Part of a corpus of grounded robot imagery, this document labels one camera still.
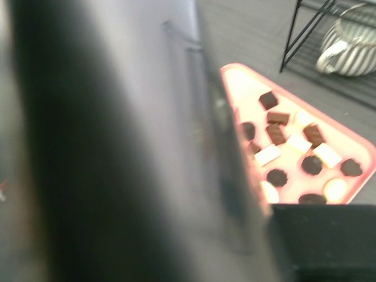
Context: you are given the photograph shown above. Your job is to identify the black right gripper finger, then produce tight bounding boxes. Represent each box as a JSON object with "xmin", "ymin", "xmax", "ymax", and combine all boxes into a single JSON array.
[{"xmin": 267, "ymin": 204, "xmax": 375, "ymax": 281}]

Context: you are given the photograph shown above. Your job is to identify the stainless steel tongs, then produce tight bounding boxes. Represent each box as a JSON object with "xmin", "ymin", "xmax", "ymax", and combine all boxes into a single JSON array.
[{"xmin": 1, "ymin": 1, "xmax": 280, "ymax": 281}]

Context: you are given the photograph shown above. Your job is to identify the pink tray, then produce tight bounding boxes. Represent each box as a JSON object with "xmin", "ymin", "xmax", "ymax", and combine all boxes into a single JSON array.
[{"xmin": 221, "ymin": 63, "xmax": 375, "ymax": 204}]

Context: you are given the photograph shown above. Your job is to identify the striped ceramic cup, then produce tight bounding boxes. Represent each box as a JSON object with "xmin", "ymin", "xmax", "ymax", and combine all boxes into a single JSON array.
[{"xmin": 315, "ymin": 4, "xmax": 375, "ymax": 77}]

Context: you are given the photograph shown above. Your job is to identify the black wire rack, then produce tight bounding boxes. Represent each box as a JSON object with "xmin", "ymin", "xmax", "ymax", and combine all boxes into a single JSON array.
[{"xmin": 278, "ymin": 0, "xmax": 376, "ymax": 111}]

